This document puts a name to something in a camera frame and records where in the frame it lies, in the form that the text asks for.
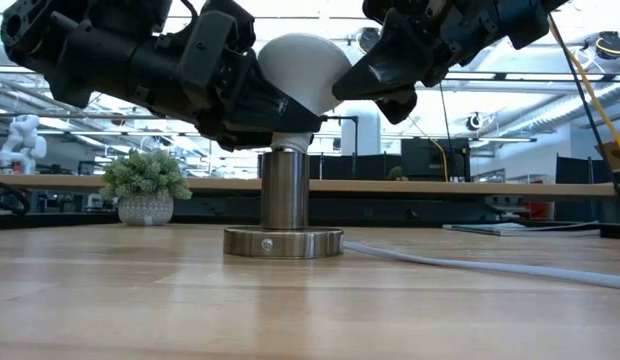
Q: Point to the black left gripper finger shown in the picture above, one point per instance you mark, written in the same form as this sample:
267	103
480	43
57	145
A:
260	117

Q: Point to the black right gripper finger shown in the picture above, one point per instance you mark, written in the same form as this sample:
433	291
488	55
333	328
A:
400	107
390	65

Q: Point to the white flood lightbulb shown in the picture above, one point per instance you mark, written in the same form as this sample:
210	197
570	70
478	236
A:
305	70

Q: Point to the brushed metal lamp socket base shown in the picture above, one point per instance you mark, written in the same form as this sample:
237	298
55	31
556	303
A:
285	200

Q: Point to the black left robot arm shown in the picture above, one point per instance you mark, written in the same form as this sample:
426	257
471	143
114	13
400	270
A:
90	60

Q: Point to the thin black pole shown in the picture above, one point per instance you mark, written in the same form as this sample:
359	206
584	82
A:
446	115

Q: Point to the white column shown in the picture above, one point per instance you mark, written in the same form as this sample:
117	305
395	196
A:
361	135

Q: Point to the black cabinet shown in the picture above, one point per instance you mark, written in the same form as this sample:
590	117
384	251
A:
425	160

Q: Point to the person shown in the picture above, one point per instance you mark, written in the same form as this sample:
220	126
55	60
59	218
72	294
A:
396	174

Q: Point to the small black ceiling reel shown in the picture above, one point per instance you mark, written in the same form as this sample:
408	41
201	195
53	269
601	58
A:
475	121

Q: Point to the light wooden desk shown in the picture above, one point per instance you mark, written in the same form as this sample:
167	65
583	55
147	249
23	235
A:
215	186

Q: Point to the green plant in patterned pot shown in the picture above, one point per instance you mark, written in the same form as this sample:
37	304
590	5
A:
145	180

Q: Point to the waterfall cover book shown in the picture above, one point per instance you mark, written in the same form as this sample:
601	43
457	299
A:
505	229

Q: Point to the red object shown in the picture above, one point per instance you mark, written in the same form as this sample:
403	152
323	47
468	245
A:
540	210

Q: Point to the white robot figure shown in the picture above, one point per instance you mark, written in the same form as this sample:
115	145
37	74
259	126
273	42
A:
22	145

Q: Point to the cardboard box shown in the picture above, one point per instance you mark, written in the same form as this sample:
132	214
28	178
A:
615	155

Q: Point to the black gantry frame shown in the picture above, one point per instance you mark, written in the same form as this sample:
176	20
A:
347	118

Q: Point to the black partition wall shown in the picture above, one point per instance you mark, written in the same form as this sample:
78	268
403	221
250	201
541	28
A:
350	167

